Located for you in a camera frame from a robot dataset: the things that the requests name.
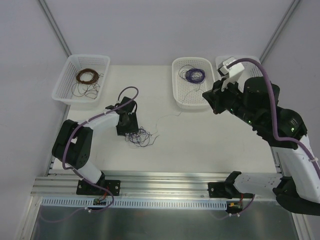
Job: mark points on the white perforated basket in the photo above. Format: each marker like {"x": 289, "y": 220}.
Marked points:
{"x": 70, "y": 91}
{"x": 189, "y": 96}
{"x": 250, "y": 70}

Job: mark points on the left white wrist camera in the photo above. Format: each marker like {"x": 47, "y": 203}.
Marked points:
{"x": 115, "y": 107}

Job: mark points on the middle white perforated basket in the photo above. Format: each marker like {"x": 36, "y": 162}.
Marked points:
{"x": 189, "y": 96}

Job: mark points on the aluminium frame post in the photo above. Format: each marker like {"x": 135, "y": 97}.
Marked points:
{"x": 293, "y": 6}
{"x": 54, "y": 26}

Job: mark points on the white slotted cable duct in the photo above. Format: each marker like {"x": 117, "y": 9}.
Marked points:
{"x": 135, "y": 203}

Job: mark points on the aluminium mounting rail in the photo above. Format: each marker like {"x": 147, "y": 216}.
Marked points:
{"x": 133, "y": 184}

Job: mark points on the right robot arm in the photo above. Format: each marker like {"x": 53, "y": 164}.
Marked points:
{"x": 296, "y": 185}

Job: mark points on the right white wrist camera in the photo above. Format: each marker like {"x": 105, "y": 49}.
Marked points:
{"x": 229, "y": 74}

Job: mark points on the right white perforated basket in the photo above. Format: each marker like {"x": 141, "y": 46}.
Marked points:
{"x": 250, "y": 70}

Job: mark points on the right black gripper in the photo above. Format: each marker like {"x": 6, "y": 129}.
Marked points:
{"x": 219, "y": 97}

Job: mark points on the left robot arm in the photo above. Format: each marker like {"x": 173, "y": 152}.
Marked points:
{"x": 74, "y": 142}

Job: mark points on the left white perforated basket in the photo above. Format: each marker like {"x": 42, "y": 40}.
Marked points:
{"x": 70, "y": 91}

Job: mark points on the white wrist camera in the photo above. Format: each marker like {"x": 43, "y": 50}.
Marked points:
{"x": 115, "y": 107}
{"x": 229, "y": 74}

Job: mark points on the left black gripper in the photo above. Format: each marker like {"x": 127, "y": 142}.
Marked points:
{"x": 130, "y": 127}

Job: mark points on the left aluminium frame post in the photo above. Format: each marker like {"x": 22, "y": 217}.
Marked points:
{"x": 54, "y": 26}

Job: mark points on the right aluminium frame post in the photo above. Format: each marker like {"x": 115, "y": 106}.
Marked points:
{"x": 293, "y": 6}

